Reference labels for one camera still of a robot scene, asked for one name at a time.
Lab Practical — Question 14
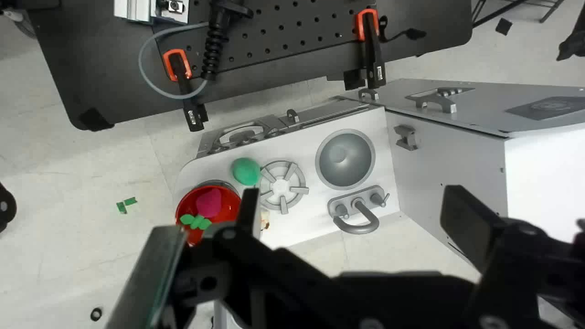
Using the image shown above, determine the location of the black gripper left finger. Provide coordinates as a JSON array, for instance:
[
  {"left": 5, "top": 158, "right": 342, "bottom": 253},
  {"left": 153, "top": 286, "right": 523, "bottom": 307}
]
[{"left": 108, "top": 187, "right": 318, "bottom": 329}]

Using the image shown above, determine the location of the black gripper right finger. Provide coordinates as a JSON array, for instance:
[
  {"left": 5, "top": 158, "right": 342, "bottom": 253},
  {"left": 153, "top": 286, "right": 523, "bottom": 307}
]
[{"left": 440, "top": 185, "right": 585, "bottom": 329}]

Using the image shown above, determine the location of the pink plushy with green leaves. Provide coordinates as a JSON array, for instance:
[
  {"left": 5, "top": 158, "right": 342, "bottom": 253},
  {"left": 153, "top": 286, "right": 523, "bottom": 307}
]
[{"left": 179, "top": 187, "right": 228, "bottom": 233}]

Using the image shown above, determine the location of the red bowl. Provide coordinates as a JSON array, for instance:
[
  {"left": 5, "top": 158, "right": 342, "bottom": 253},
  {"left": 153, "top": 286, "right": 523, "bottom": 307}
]
[{"left": 173, "top": 181, "right": 243, "bottom": 249}]

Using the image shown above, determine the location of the grey toy sink bowl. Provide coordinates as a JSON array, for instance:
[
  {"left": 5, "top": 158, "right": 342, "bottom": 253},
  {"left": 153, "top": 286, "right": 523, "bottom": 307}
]
[{"left": 314, "top": 128, "right": 376, "bottom": 190}]

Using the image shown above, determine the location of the grey toy burner grate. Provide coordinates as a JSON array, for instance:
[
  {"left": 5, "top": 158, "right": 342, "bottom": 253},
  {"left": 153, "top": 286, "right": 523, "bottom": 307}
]
[{"left": 257, "top": 159, "right": 310, "bottom": 216}]

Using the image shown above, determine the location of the green plush ball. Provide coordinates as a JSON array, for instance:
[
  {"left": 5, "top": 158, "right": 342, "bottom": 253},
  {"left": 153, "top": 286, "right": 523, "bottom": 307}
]
[{"left": 228, "top": 156, "right": 263, "bottom": 189}]

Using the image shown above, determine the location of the white metal case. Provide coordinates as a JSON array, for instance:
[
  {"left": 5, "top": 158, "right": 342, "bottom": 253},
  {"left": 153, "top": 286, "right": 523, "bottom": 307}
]
[{"left": 340, "top": 77, "right": 585, "bottom": 258}]

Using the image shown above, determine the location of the grey toy faucet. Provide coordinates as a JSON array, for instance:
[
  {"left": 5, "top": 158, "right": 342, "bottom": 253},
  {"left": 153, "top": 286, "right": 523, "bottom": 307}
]
[{"left": 325, "top": 183, "right": 391, "bottom": 236}]

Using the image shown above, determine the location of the green tape piece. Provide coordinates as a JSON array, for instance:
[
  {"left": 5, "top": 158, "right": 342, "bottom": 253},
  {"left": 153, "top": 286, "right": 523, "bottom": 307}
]
[{"left": 115, "top": 196, "right": 139, "bottom": 216}]

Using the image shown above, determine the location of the thin grey tube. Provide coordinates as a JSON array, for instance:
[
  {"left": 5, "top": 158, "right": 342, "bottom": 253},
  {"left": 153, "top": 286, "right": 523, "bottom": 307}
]
[{"left": 137, "top": 21, "right": 212, "bottom": 103}]

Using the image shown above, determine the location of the black perforated mounting board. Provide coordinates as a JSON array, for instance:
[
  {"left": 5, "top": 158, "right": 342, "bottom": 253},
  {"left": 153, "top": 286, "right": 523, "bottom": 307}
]
[{"left": 25, "top": 0, "right": 473, "bottom": 134}]

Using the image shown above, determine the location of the small black square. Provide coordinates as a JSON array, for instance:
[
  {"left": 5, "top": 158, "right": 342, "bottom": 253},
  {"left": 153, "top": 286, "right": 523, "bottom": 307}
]
[{"left": 493, "top": 17, "right": 513, "bottom": 37}]

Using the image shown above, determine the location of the silver aluminium extrusion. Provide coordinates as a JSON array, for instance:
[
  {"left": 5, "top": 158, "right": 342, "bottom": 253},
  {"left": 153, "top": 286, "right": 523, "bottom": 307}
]
[{"left": 113, "top": 0, "right": 190, "bottom": 26}]

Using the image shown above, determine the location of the orange handled black clamp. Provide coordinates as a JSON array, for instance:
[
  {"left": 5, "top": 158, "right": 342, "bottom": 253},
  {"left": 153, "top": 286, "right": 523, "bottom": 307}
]
[
  {"left": 161, "top": 46, "right": 210, "bottom": 134},
  {"left": 342, "top": 6, "right": 391, "bottom": 103}
]

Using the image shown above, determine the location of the black ribbed cable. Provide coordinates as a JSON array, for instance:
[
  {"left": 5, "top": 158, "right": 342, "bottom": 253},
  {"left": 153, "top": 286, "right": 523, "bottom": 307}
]
[{"left": 199, "top": 0, "right": 254, "bottom": 81}]

